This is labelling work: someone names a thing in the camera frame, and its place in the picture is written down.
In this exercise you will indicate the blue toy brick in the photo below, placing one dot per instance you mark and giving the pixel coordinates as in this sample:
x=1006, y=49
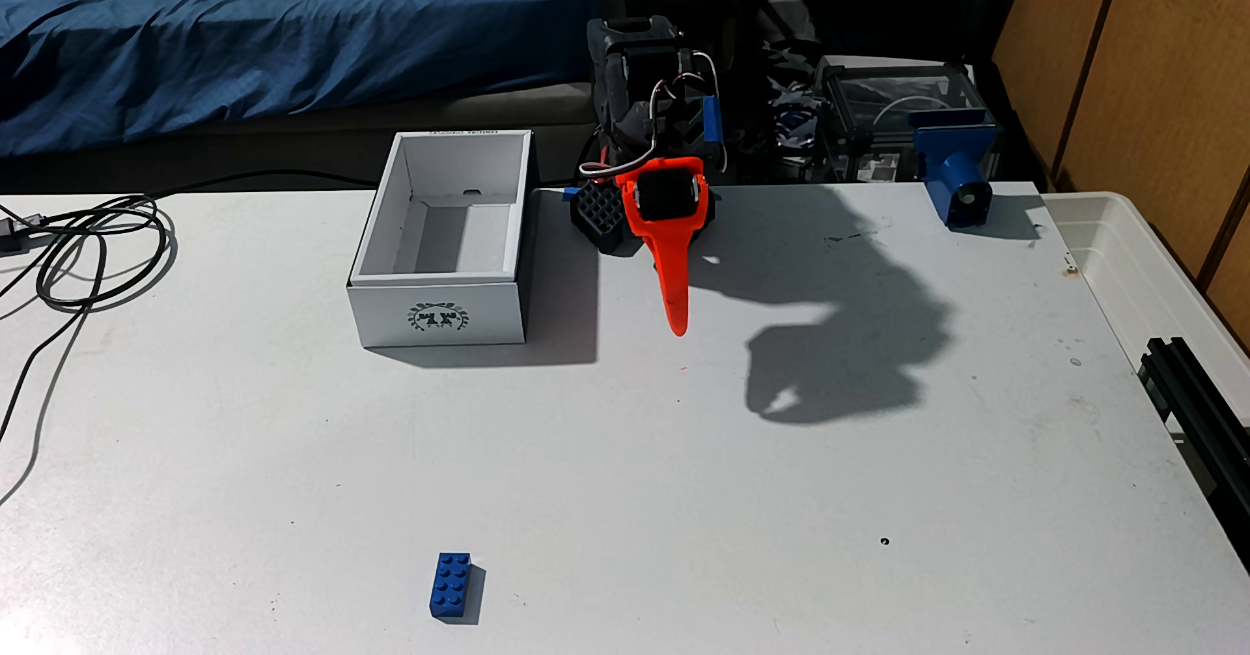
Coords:
x=450, y=587

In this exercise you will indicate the white cardboard box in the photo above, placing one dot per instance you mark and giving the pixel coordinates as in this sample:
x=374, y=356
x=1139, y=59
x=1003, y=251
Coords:
x=444, y=245

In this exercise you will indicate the grey bed base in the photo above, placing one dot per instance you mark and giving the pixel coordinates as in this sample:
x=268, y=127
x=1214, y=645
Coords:
x=293, y=142

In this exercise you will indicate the blue bed sheet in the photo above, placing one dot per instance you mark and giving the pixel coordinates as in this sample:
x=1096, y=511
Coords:
x=273, y=30

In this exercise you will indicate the white plastic tub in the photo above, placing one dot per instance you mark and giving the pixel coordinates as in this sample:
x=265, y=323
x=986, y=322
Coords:
x=1133, y=264

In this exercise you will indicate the wooden wardrobe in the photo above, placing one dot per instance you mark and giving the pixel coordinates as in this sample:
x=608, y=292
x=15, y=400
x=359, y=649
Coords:
x=1133, y=79

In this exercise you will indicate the black aluminium extrusion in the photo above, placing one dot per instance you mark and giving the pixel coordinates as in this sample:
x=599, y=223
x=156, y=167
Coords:
x=1196, y=411

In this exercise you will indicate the black power plug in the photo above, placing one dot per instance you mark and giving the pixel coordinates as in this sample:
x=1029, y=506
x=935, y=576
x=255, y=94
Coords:
x=15, y=233

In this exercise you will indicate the clear plastic enclosure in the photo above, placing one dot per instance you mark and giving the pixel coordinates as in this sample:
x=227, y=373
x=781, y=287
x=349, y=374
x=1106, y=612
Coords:
x=903, y=108

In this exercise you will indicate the blue printed clamp mount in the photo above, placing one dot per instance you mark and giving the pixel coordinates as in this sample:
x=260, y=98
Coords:
x=955, y=172

